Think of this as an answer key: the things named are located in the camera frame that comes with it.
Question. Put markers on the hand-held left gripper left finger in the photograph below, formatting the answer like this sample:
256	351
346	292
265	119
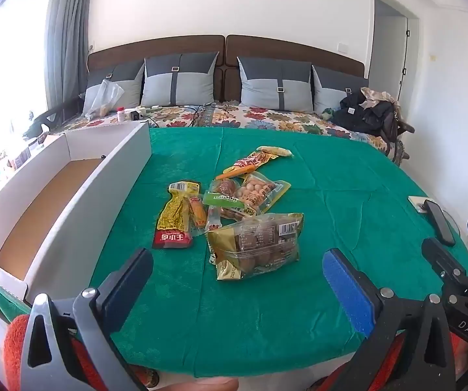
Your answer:
128	293

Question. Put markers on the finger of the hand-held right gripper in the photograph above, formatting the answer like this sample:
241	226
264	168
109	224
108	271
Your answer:
441	258

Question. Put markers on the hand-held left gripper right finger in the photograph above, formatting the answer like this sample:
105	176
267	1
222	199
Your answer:
348	293

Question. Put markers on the yellow chicken feet packet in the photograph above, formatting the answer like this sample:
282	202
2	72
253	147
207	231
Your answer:
174	211

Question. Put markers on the white cardboard box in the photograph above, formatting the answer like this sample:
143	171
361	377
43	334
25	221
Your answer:
95	195

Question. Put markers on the large gold snack packet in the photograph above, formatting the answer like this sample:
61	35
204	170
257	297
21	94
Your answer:
254	248

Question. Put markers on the corn sausage packet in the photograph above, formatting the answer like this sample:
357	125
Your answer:
198	211

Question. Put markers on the clear long snack packet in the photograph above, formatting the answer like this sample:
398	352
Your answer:
213	218

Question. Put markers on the green label snack packet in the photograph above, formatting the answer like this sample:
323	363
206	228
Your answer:
223	201

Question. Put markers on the peanut packet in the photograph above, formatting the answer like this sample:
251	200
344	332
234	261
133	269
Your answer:
258	189

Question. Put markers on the pale yellow snack packet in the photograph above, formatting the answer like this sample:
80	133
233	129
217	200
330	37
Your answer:
278	152

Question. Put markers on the orange sausage stick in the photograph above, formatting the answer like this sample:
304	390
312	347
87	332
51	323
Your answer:
234	172

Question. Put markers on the yellow red snack packet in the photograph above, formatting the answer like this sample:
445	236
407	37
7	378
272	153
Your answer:
250	159

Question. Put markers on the black smartphone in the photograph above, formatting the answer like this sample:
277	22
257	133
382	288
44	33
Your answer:
439	222

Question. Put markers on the white smartphone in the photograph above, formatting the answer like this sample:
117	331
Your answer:
415	203

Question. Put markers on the brown handbag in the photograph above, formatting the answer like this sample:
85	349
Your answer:
399	124

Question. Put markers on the black clothes pile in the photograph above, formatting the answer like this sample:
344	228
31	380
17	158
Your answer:
356	120

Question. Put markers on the beige garment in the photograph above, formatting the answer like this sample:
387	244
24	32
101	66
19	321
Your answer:
376	97

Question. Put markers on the black charger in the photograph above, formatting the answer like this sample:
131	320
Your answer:
136	116

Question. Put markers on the white bottle red cap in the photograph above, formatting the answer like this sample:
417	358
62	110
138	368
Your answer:
121	115

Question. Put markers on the small green cloth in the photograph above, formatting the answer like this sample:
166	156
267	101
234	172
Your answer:
329	114

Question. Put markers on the white power strip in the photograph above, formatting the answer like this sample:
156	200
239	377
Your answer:
150	109

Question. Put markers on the white door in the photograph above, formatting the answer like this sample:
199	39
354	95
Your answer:
411	49

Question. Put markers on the clear plastic bag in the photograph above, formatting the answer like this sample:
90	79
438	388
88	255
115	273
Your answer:
103	97

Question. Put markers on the grey two-tone pillow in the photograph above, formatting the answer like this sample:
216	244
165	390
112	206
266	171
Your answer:
331	93
130	87
266	89
181	85

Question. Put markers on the brown headboard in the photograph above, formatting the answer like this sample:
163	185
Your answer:
156	47

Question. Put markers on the grey curtain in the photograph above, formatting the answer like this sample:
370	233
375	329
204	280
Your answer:
66	28

